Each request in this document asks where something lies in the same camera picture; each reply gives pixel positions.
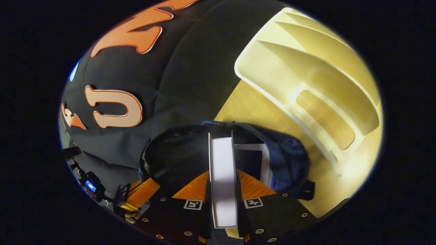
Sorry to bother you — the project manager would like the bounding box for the blue schoolbag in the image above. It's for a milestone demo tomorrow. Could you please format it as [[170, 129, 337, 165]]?
[[138, 120, 315, 201]]

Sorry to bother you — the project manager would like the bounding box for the black backdrop cloth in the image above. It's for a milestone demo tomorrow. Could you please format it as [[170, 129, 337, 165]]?
[[60, 0, 290, 191]]

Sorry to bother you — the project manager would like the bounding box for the cream bookshelf rack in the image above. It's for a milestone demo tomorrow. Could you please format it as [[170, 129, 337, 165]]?
[[234, 7, 382, 177]]

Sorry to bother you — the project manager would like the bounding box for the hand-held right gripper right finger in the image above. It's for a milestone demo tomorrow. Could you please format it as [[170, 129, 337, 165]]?
[[235, 169, 319, 244]]

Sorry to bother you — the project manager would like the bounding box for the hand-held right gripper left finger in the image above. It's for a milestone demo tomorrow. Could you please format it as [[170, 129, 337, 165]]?
[[135, 170, 213, 244]]

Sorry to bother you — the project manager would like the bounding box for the blue night cover book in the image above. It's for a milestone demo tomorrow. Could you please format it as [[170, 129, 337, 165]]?
[[234, 143, 272, 188]]

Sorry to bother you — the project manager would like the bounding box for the grey portrait cover book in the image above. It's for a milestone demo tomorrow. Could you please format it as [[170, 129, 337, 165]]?
[[208, 131, 238, 229]]

